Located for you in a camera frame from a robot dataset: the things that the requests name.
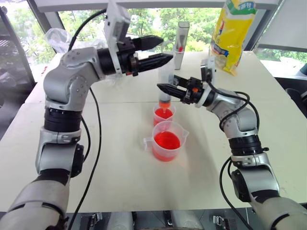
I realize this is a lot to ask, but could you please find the small cup with red liquid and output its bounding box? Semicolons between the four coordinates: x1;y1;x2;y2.
153;103;177;127

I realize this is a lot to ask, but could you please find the yellow snack bag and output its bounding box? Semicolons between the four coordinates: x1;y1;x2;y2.
208;0;258;77

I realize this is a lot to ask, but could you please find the dark chair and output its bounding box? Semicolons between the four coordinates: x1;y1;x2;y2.
284;63;307;108

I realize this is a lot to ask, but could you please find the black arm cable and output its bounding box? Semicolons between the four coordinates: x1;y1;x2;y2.
67;8;107;230
218;82;260;230

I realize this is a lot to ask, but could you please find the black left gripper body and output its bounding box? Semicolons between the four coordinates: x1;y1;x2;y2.
117;35;140;77

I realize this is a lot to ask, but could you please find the metal buckle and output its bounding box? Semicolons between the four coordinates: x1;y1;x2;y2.
89;211;104;227
213;215;231;229

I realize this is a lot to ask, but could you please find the clear plastic syringe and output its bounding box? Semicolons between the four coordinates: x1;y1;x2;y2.
157;40;175;116

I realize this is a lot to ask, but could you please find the tall clear plastic container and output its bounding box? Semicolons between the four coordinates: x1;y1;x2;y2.
173;21;190;71

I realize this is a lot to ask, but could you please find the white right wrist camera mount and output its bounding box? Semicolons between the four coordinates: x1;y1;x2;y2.
196;56;218;108

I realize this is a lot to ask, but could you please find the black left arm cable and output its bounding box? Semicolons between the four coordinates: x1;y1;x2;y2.
67;8;107;230

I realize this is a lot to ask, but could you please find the crumpled clear plastic bag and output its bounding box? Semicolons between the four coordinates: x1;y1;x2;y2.
44;27;107;55

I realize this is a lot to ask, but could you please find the black metal rack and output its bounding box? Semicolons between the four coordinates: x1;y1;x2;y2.
0;6;33;101

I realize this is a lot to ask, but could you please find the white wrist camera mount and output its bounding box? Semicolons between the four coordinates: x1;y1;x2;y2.
196;56;218;108
102;0;132;77

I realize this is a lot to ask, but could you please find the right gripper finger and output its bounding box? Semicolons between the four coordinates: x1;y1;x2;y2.
156;83;187;100
173;74;190;87

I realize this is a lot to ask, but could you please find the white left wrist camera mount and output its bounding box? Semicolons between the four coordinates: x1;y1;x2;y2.
102;0;132;77

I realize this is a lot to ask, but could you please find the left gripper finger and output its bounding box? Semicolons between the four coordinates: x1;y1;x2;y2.
137;53;174;73
133;35;165;52

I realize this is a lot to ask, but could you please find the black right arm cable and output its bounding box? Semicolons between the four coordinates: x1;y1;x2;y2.
218;82;260;230

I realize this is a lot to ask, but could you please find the large cup with red liquid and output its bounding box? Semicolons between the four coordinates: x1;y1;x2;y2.
143;120;189;162

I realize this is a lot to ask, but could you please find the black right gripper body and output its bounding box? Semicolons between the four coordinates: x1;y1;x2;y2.
181;77;205;105

